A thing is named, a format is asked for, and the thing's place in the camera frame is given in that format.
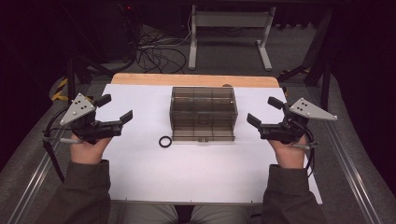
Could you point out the person's right hand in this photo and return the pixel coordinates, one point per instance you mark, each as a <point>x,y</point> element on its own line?
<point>289,154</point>

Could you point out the aluminium rail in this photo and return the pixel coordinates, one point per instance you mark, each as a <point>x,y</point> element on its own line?
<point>34,183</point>
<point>348,174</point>

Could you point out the white table sheet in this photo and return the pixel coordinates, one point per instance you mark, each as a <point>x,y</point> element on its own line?
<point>186,174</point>

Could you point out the grey translucent plastic organiser box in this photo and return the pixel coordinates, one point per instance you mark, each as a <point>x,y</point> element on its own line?
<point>203,113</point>

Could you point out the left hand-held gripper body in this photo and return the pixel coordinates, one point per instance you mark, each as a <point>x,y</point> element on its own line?
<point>82,109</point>

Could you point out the person's left hand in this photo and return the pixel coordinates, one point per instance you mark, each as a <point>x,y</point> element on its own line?
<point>87,152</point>

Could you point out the person's legs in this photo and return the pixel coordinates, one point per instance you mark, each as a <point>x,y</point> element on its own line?
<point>149,214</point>

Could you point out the white metal stand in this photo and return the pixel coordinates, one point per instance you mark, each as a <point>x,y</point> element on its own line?
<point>230,19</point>

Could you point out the yellow black hazard tape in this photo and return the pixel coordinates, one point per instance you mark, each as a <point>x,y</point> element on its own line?
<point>59,90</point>

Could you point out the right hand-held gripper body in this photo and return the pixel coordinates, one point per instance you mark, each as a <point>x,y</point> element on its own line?
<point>289,129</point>

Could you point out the black tripod stand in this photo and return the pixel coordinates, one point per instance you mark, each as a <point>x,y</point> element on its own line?
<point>72,74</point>

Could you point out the black metal stand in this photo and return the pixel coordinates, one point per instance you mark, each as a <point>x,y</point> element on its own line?
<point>325,77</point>

